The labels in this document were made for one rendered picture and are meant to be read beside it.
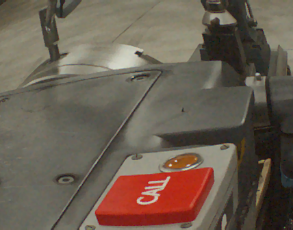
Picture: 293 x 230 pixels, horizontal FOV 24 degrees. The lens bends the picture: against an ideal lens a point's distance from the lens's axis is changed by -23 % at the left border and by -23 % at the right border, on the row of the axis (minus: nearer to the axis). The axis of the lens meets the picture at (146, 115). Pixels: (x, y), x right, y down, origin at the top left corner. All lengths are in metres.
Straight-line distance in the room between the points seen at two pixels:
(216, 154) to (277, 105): 0.58
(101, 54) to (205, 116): 0.35
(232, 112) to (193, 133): 0.04
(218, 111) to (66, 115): 0.13
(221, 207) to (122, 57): 0.47
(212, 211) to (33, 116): 0.28
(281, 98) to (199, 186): 0.65
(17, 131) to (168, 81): 0.15
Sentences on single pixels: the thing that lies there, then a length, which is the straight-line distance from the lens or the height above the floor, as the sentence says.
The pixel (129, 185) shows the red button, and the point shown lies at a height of 1.27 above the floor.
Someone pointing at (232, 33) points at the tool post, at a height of 1.10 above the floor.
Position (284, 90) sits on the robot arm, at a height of 1.11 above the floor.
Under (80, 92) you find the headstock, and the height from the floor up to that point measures 1.26.
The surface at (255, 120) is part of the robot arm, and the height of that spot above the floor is 1.06.
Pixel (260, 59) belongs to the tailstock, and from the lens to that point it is 2.02.
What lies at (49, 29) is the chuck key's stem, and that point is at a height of 1.28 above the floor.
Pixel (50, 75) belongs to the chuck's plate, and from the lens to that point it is 0.89.
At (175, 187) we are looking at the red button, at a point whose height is 1.27.
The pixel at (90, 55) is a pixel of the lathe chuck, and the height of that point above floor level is 1.23.
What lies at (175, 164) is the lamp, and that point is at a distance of 0.52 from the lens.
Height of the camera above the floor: 1.46
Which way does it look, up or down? 19 degrees down
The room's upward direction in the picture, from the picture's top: 11 degrees counter-clockwise
